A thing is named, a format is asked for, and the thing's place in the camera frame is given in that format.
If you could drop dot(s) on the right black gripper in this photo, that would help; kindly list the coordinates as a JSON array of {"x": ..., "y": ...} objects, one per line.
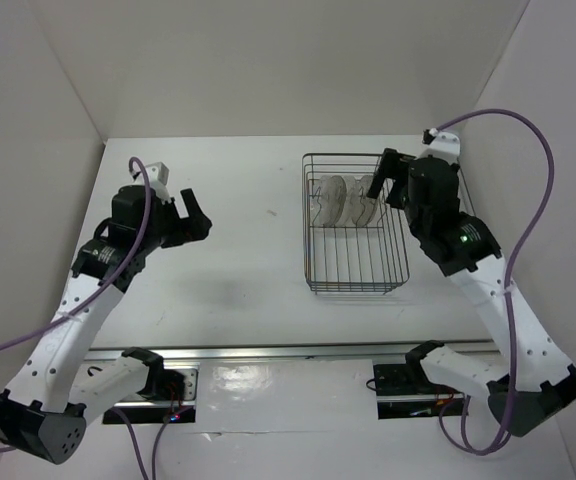
[{"x": 394, "y": 165}]

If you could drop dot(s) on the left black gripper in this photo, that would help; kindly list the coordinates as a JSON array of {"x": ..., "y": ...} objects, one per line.
[{"x": 191, "y": 228}]

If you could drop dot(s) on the smoky plate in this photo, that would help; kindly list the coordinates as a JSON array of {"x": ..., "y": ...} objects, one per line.
[
  {"x": 372, "y": 200},
  {"x": 346, "y": 201}
]

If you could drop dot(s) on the clear plate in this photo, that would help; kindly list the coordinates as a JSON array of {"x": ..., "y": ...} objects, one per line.
[
  {"x": 330, "y": 189},
  {"x": 361, "y": 205}
]

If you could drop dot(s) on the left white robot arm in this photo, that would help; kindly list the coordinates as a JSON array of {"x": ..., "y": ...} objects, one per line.
[{"x": 44, "y": 410}]

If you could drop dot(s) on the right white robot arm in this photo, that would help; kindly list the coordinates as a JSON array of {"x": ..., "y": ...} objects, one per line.
[{"x": 539, "y": 379}]

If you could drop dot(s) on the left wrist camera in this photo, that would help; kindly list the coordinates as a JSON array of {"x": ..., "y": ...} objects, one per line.
[{"x": 157, "y": 174}]

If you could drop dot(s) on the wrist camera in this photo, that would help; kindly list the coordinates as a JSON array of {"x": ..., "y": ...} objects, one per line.
[
  {"x": 157, "y": 174},
  {"x": 441, "y": 144}
]

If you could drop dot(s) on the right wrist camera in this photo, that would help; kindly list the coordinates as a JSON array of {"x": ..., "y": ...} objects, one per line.
[{"x": 441, "y": 144}]

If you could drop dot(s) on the metal wire dish rack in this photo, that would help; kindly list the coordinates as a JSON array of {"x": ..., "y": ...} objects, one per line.
[{"x": 351, "y": 260}]

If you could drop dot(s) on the aluminium front rail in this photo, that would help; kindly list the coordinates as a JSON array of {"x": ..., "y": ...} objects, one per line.
[{"x": 302, "y": 351}]

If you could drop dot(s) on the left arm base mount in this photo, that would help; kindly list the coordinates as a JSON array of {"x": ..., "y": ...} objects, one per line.
[{"x": 177, "y": 403}]

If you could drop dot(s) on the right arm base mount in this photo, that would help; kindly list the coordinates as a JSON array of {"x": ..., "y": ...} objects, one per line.
[{"x": 399, "y": 397}]

